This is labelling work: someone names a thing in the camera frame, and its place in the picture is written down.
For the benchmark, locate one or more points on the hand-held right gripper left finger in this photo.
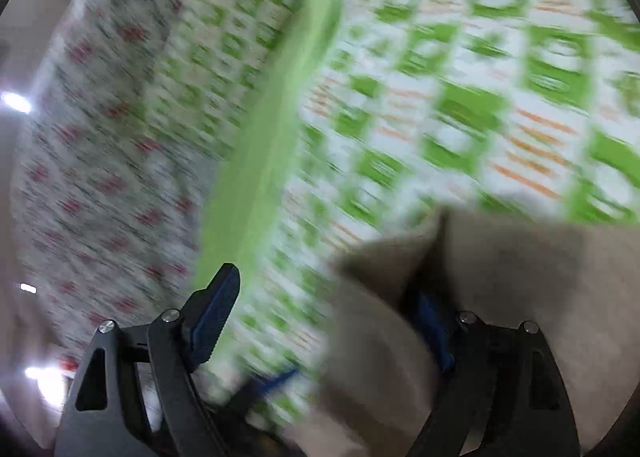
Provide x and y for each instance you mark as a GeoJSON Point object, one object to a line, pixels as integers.
{"type": "Point", "coordinates": [212, 319]}

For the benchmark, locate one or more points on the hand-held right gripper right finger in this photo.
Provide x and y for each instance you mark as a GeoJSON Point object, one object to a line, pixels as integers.
{"type": "Point", "coordinates": [436, 334]}

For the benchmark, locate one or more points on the beige knit sweater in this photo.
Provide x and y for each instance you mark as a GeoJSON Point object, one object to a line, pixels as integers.
{"type": "Point", "coordinates": [500, 262]}

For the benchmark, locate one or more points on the red floral quilt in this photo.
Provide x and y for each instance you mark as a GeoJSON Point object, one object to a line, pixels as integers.
{"type": "Point", "coordinates": [100, 162]}

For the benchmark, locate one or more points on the green checked bear bed sheet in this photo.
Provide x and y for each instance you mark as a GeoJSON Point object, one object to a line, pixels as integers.
{"type": "Point", "coordinates": [450, 87]}

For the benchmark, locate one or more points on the green checked pillow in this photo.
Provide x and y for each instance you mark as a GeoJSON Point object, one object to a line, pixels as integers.
{"type": "Point", "coordinates": [225, 52]}

